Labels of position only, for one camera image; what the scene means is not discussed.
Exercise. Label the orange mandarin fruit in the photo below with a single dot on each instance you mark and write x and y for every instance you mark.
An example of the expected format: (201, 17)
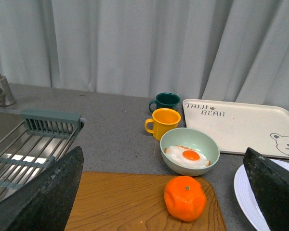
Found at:
(184, 198)

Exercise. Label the green sink drying rack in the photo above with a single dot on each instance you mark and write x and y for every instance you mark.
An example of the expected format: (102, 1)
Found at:
(31, 144)

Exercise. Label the toy fried egg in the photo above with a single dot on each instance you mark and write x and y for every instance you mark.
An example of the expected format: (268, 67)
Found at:
(186, 157)

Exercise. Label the yellow enamel mug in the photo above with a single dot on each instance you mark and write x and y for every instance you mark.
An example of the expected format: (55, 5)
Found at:
(162, 120)

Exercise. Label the white ribbed plate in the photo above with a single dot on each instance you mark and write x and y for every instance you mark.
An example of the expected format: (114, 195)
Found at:
(246, 198)

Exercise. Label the light green bowl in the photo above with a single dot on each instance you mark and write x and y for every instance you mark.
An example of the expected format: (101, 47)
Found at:
(176, 141)

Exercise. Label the cream bear tray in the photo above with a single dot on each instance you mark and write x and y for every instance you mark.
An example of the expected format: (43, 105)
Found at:
(238, 126)

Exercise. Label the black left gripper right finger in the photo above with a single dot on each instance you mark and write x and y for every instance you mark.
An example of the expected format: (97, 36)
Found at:
(270, 185)

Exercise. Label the wooden cutting board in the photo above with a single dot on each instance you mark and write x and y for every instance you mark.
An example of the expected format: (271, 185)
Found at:
(135, 202)

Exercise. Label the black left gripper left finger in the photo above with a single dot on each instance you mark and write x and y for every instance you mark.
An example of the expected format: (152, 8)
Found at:
(45, 203)

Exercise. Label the grey curtain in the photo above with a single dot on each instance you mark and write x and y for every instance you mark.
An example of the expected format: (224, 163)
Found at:
(226, 50)

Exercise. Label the dark green enamel mug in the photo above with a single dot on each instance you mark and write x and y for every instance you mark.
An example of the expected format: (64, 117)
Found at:
(165, 100)

